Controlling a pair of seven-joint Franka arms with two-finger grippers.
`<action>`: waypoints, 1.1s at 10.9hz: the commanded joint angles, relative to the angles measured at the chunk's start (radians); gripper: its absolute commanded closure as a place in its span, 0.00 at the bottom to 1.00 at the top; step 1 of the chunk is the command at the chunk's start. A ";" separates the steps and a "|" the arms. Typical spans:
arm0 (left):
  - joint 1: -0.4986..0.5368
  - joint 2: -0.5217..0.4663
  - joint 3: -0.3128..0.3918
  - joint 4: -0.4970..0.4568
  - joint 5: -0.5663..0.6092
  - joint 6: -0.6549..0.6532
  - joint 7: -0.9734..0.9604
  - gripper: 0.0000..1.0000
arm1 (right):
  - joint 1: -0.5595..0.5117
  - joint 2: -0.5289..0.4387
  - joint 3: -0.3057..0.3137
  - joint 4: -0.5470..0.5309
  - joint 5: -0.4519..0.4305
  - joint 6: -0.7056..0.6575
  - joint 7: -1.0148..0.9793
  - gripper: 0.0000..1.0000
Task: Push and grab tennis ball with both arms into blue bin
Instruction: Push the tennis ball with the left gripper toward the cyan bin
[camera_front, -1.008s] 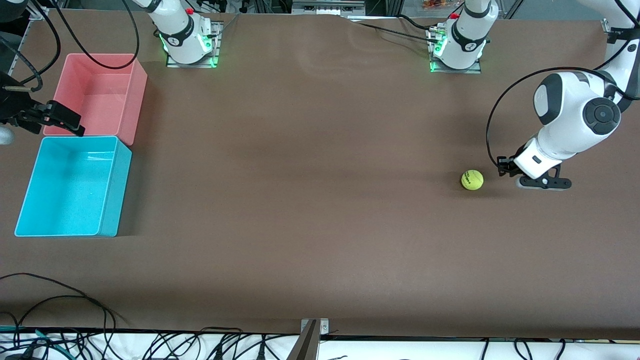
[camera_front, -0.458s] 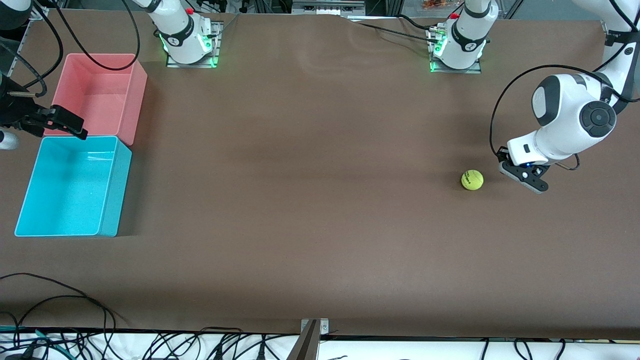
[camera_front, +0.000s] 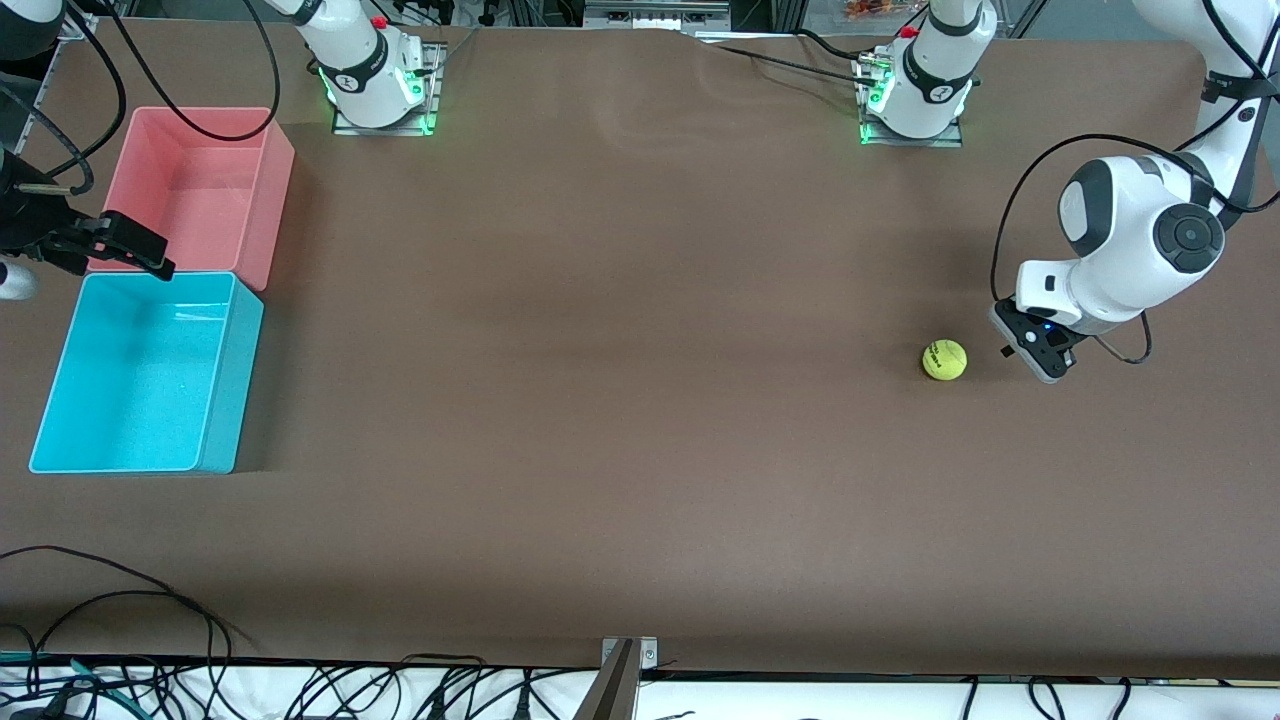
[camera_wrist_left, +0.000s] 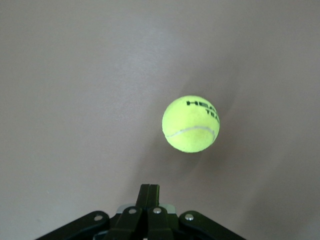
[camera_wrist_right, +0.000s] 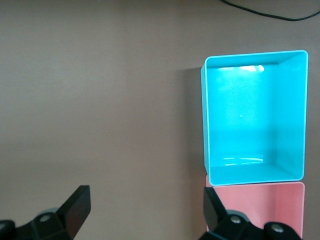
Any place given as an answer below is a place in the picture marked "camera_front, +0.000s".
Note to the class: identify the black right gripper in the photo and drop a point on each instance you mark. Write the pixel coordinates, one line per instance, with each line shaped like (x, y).
(28, 226)

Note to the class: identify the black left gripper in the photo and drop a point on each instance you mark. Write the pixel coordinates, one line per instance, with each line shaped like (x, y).
(1056, 337)

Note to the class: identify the yellow tennis ball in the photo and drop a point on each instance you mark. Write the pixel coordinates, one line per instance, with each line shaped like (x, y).
(944, 360)

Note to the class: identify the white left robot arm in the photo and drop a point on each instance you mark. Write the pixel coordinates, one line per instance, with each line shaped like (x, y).
(1130, 260)

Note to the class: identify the pink plastic bin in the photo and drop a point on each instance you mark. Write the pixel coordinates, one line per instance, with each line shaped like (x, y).
(200, 190)

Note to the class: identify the blue plastic bin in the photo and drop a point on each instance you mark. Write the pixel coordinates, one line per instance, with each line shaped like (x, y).
(130, 380)

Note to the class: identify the orange packet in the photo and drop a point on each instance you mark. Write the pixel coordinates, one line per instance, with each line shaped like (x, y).
(872, 9)

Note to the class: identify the grey power strip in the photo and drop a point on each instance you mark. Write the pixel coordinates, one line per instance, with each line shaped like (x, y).
(655, 14)

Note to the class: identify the grey metal bar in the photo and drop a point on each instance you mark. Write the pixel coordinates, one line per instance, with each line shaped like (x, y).
(610, 695)

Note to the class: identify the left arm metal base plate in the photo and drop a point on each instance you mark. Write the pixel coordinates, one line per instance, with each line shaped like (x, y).
(915, 140)

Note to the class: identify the white corner bracket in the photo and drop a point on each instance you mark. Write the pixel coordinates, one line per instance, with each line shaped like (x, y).
(80, 28)

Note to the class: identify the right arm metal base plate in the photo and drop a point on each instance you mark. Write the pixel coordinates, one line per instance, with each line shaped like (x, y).
(385, 130)

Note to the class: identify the small metal edge bracket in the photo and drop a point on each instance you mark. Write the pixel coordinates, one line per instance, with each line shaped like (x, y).
(648, 652)

